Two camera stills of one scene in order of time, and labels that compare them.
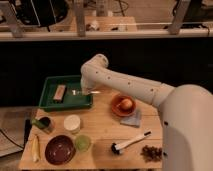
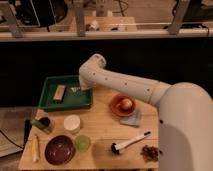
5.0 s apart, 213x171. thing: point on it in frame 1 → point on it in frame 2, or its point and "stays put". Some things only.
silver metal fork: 93,92 → 74,89
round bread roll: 126,103 stays put
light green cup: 82,143 stays put
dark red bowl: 60,150 stays put
